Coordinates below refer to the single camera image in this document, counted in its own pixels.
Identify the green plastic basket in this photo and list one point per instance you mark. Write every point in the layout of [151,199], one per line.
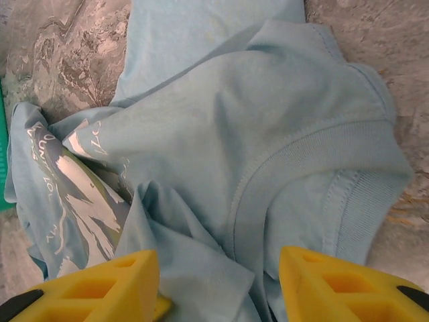
[4,151]

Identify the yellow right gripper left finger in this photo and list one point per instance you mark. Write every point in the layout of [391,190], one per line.
[83,295]

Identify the light blue t-shirt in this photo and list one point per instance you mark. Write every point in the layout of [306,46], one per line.
[218,134]

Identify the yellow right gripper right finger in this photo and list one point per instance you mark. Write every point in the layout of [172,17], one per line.
[335,292]

